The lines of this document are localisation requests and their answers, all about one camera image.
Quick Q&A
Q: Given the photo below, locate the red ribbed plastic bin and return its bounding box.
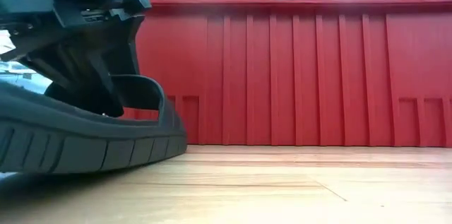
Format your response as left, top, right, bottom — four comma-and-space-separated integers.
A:
121, 0, 452, 148

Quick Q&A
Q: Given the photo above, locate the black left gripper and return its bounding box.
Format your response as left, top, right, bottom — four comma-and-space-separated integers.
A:
0, 0, 153, 119

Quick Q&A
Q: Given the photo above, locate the black rubber slide sandal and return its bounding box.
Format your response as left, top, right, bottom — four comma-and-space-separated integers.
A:
0, 73, 189, 176

